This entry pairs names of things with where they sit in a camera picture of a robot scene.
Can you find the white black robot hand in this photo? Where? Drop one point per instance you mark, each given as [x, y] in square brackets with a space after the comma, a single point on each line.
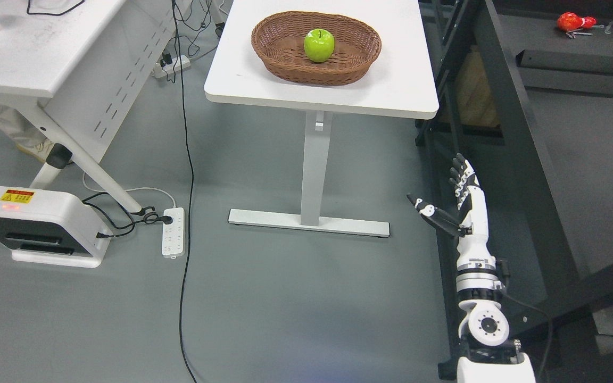
[470, 227]

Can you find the green apple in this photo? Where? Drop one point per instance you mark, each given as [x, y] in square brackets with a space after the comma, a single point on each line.
[319, 45]

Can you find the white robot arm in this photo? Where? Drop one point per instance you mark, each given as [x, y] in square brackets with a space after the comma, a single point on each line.
[487, 354]

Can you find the black metal shelf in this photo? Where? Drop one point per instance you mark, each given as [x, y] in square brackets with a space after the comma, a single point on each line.
[531, 107]

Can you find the red toy fruit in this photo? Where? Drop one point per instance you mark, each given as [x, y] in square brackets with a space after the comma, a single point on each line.
[570, 22]

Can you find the brown wicker basket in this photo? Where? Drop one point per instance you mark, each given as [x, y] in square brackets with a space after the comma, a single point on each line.
[278, 42]

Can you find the white floor power strip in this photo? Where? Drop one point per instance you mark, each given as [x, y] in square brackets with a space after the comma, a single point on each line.
[173, 239]

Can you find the far white power strip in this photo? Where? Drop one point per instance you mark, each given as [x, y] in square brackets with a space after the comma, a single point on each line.
[162, 69]

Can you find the white box device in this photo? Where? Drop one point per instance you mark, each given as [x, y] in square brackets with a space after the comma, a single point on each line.
[51, 227]

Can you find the white perforated desk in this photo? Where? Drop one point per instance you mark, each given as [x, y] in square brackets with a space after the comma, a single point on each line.
[76, 76]

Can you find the white pedestal table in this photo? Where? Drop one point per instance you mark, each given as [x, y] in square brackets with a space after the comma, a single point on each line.
[400, 83]

